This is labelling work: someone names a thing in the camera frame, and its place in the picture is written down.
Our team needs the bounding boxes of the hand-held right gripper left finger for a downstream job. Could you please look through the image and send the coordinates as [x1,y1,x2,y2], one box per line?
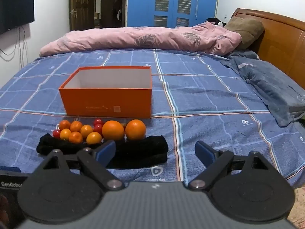
[38,140,124,192]

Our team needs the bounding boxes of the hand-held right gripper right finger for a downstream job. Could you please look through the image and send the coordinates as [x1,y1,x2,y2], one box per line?
[188,140,274,192]

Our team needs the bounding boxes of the large orange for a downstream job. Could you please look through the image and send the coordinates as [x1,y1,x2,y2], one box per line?
[125,119,146,141]
[102,120,125,141]

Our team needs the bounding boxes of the pile of tangerines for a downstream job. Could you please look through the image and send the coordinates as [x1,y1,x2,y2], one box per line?
[59,120,103,145]

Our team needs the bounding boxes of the orange cardboard box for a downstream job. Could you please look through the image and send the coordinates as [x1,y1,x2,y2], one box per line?
[58,66,153,119]

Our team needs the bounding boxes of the black knit cloth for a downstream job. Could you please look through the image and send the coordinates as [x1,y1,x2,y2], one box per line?
[36,134,169,169]

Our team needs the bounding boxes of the blue plaid bed sheet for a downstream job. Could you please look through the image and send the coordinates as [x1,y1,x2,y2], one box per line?
[0,48,305,189]

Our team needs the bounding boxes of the pink printed quilt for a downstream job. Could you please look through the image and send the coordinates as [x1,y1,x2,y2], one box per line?
[39,21,242,57]

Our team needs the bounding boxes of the brown pillow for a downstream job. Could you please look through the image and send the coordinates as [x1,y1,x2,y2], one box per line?
[224,16,265,50]

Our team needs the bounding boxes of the black clothing heap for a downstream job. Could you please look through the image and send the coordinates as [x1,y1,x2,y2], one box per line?
[206,17,227,27]

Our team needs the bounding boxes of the wooden headboard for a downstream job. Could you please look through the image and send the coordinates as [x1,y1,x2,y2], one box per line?
[231,8,305,93]

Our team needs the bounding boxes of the brown wooden door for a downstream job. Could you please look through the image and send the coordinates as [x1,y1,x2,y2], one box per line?
[69,0,97,31]

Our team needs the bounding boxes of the blue wardrobe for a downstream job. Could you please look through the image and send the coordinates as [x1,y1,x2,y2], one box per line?
[125,0,220,28]

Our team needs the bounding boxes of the hanging wall cables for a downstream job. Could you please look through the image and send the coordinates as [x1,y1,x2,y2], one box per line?
[0,25,27,69]

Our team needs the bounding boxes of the black wall television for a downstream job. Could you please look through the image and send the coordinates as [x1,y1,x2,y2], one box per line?
[0,0,35,35]

